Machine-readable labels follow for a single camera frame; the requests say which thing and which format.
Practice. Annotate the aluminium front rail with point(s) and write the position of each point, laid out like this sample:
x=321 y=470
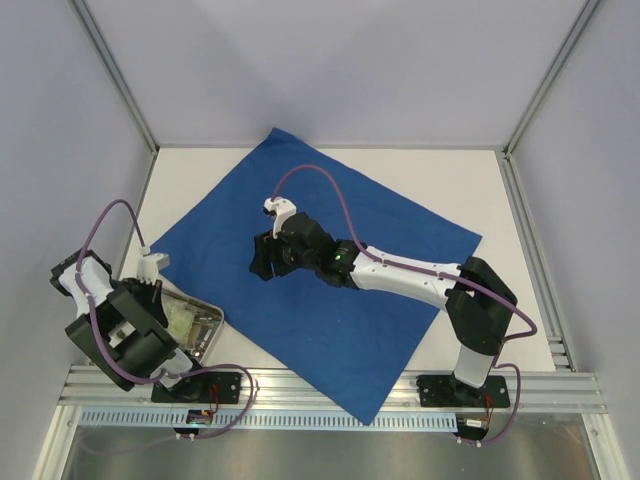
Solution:
x=281 y=389

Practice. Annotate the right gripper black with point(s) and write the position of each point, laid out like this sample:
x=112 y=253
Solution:
x=270 y=256

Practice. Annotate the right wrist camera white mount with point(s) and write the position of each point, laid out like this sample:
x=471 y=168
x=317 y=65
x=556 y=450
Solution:
x=280 y=210

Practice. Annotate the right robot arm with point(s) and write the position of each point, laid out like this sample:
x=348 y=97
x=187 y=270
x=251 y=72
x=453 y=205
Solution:
x=478 y=303

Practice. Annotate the aluminium frame post right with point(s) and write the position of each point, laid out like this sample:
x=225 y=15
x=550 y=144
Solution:
x=559 y=62

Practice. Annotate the aluminium frame post left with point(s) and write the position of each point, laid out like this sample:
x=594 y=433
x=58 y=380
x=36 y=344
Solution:
x=92 y=29

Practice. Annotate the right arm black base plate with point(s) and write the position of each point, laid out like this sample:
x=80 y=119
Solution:
x=440 y=390

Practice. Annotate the stainless steel instrument tray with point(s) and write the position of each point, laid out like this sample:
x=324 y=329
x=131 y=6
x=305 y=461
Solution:
x=208 y=320

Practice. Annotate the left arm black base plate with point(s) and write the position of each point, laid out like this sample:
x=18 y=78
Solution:
x=217 y=387

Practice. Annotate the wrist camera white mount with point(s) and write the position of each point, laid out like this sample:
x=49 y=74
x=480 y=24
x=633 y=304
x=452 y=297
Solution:
x=149 y=267
x=280 y=210

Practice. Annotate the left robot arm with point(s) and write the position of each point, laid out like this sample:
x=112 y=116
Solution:
x=121 y=325

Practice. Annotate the aluminium frame post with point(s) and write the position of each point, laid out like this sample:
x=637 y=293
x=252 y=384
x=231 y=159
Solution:
x=92 y=29
x=559 y=62

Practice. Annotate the aluminium side rail right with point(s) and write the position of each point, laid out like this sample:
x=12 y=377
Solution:
x=545 y=297

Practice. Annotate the slotted cable duct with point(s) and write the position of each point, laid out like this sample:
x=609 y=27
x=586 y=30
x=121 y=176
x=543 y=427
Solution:
x=269 y=419

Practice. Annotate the blue surgical drape cloth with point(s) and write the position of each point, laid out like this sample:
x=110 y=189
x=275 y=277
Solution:
x=328 y=336

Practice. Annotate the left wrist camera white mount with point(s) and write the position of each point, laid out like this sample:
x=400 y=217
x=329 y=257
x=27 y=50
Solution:
x=149 y=267

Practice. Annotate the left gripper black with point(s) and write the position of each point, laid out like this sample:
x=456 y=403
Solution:
x=152 y=301

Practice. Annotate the green packet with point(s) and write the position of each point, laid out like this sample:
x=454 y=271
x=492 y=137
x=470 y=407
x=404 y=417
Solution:
x=180 y=319

